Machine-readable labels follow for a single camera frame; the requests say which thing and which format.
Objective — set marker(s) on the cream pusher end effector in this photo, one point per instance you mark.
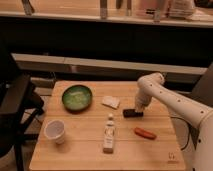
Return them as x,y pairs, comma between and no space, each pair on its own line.
139,108

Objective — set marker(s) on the black eraser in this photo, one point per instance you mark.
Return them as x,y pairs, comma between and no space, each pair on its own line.
131,113

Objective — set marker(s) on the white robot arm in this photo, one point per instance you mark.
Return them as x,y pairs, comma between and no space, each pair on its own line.
197,114

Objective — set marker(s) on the white sponge block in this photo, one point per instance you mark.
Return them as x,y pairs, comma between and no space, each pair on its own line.
110,101

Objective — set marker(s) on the orange carrot toy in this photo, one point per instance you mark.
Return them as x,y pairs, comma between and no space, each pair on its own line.
144,133

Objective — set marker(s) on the white bottle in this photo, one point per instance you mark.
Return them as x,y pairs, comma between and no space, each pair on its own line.
109,132

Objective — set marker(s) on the green bowl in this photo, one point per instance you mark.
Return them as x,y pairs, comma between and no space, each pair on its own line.
77,97

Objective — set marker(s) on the white paper cup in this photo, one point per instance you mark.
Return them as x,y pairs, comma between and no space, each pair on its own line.
55,131

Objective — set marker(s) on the black chair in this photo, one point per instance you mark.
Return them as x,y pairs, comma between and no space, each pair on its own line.
19,104

